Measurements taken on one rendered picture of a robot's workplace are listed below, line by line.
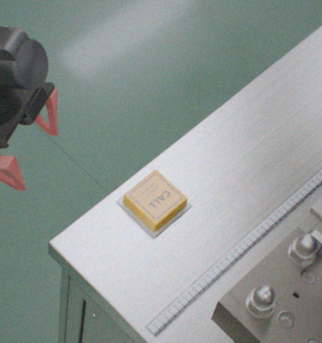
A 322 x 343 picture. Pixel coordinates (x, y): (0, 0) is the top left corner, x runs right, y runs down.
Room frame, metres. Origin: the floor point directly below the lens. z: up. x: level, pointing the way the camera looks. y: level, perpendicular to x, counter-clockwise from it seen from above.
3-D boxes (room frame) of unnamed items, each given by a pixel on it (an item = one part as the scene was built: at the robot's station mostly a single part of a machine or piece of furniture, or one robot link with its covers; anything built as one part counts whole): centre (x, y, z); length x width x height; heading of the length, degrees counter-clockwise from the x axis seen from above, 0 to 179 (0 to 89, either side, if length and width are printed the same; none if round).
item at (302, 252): (0.57, -0.20, 1.05); 0.04 x 0.04 x 0.04
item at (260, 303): (0.49, -0.16, 1.05); 0.04 x 0.04 x 0.04
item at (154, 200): (0.67, 0.00, 0.91); 0.07 x 0.07 x 0.02; 55
